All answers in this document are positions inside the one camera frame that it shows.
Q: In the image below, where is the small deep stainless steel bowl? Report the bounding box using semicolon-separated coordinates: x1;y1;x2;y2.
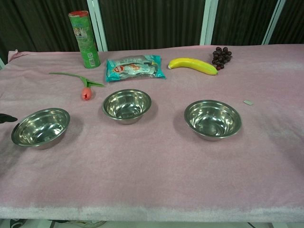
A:
102;89;152;125

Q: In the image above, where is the white frame post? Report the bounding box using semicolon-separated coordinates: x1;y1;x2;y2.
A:
199;0;219;46
262;0;287;45
86;0;109;52

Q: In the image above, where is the yellow banana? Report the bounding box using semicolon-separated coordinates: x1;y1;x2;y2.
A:
168;57;219;76

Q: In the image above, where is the pink artificial tulip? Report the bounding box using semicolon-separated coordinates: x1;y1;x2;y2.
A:
48;72;105;101

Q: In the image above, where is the wide stainless steel bowl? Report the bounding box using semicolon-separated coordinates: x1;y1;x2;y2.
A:
11;107;71;150

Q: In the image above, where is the teal snack bag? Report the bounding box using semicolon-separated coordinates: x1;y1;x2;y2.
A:
104;55;167;83

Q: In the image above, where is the green cylindrical chip can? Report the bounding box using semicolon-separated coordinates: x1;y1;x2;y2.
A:
68;10;101;69

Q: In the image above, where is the dark purple grape bunch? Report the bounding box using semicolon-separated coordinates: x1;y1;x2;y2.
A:
211;46;233;71

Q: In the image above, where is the pink table cloth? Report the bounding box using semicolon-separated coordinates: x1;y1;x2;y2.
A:
0;43;304;223

